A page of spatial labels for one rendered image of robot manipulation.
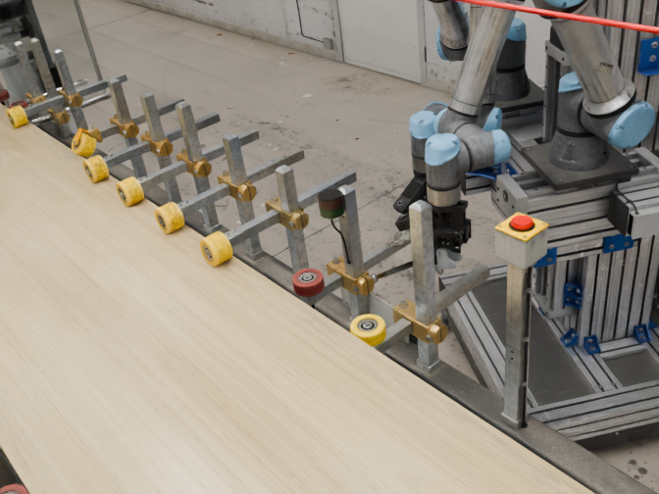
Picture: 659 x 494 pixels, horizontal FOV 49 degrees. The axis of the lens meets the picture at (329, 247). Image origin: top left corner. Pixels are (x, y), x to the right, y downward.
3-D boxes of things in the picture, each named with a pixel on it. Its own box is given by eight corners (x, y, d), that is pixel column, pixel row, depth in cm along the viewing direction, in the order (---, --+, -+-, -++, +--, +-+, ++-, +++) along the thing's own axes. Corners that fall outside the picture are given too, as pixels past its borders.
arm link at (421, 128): (442, 109, 189) (434, 123, 183) (443, 146, 195) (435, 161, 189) (413, 108, 192) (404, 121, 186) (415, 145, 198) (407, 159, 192)
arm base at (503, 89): (518, 79, 236) (519, 50, 230) (537, 95, 223) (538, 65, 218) (475, 87, 235) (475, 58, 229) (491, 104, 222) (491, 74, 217)
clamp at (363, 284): (341, 271, 196) (339, 255, 193) (376, 290, 187) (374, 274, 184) (326, 279, 193) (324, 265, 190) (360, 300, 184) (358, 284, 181)
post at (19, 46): (54, 135, 353) (19, 39, 326) (57, 137, 350) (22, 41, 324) (47, 138, 351) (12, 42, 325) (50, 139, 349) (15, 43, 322)
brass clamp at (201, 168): (193, 161, 241) (189, 148, 238) (215, 172, 232) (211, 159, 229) (177, 169, 238) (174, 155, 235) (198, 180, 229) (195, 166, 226)
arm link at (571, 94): (585, 109, 189) (589, 59, 181) (619, 127, 178) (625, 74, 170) (546, 120, 186) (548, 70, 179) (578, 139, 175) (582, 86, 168)
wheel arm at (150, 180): (254, 136, 250) (252, 126, 248) (260, 138, 248) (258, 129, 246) (126, 193, 225) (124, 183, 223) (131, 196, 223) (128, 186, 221)
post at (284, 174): (308, 302, 218) (284, 162, 192) (316, 307, 216) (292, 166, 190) (299, 308, 217) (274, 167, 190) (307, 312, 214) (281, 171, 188)
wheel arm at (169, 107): (181, 104, 283) (179, 97, 282) (185, 106, 281) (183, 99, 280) (98, 137, 266) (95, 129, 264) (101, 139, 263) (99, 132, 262)
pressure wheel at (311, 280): (315, 297, 191) (309, 262, 185) (334, 310, 186) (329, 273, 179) (291, 312, 187) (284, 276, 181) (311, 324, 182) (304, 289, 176)
